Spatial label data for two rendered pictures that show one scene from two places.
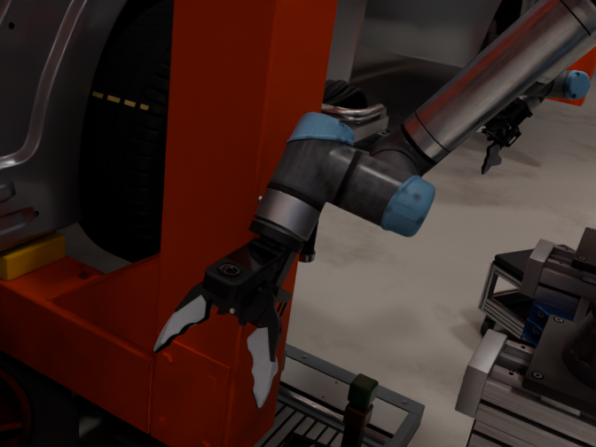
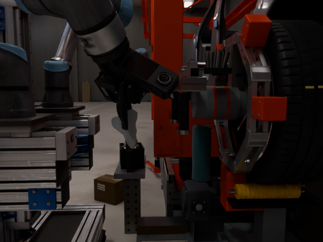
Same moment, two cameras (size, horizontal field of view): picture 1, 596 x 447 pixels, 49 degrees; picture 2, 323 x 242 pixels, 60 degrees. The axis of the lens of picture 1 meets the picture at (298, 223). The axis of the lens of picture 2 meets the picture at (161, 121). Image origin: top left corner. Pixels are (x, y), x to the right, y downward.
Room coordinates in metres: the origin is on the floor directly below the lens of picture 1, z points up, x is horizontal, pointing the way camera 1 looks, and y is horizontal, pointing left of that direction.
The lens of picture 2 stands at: (2.33, -0.72, 0.91)
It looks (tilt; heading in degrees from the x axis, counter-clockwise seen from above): 7 degrees down; 151
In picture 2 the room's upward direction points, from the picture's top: straight up
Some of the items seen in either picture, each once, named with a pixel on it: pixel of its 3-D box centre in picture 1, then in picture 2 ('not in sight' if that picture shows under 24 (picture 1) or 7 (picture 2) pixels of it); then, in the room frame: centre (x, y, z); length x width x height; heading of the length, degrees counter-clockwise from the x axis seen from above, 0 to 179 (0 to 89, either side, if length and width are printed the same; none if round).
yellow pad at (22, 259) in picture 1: (13, 246); not in sight; (1.14, 0.55, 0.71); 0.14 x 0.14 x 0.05; 64
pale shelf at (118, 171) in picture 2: not in sight; (131, 165); (0.75, -0.07, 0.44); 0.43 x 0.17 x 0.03; 154
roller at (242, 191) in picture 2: not in sight; (267, 191); (1.60, 0.15, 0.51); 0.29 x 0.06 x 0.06; 64
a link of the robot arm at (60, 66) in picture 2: not in sight; (56, 73); (0.83, -0.50, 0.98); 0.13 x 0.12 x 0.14; 170
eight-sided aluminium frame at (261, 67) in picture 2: not in sight; (234, 102); (1.45, 0.11, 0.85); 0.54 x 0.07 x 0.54; 154
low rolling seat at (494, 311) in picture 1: (552, 307); not in sight; (2.23, -1.02, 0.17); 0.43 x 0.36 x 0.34; 122
